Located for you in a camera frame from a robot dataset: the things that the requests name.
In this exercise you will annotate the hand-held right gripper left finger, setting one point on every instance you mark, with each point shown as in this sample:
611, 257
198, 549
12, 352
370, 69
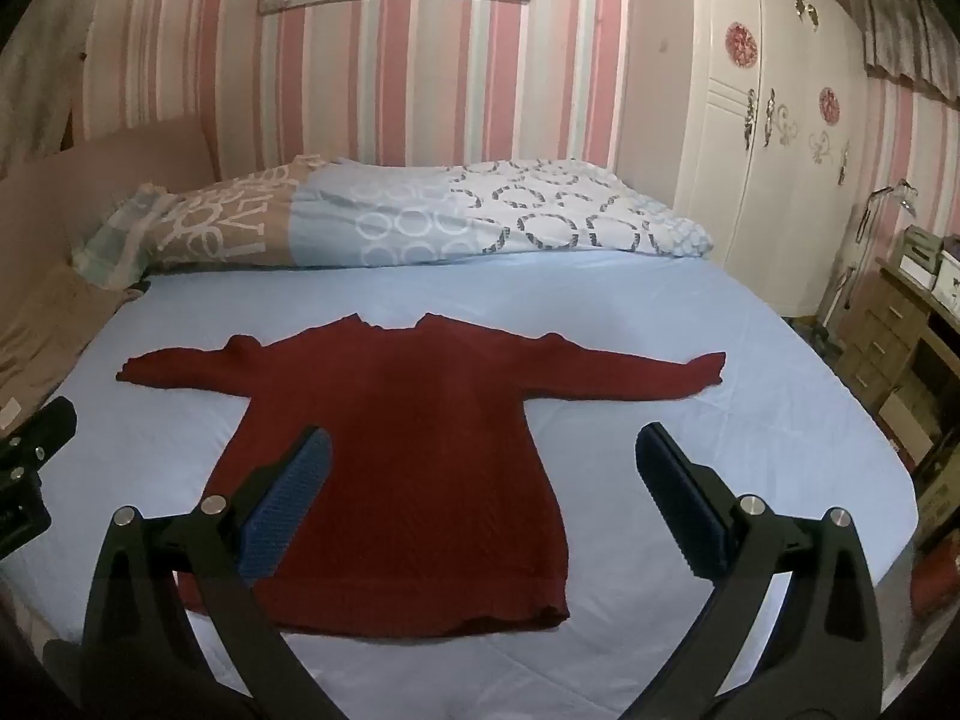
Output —
296, 491

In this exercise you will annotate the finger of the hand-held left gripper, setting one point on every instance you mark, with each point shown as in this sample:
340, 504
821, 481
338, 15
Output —
46, 427

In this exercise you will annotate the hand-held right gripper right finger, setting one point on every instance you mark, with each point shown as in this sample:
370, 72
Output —
679, 495

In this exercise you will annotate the red knit sweater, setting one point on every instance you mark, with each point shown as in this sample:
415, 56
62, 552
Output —
420, 427

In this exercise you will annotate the bed with light blue sheet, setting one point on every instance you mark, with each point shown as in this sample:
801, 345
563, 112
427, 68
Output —
525, 300

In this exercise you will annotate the wooden drawer cabinet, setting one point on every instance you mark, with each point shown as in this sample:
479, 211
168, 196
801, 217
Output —
877, 337

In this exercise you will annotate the red cloth bundle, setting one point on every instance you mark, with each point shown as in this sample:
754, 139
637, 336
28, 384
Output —
936, 585

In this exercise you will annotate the pink padded headboard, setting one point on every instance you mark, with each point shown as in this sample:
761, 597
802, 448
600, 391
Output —
112, 157

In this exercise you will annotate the patterned blue and tan duvet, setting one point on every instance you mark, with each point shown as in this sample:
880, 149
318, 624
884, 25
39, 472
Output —
375, 217

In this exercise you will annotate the white wardrobe with floral decals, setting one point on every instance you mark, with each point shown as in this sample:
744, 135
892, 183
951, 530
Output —
720, 165

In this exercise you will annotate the metal desk lamp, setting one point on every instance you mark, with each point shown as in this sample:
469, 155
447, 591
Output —
874, 210

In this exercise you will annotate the white storage box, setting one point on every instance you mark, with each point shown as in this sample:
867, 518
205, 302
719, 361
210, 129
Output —
949, 274

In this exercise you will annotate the grey patterned curtain valance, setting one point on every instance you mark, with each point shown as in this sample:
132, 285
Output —
911, 37

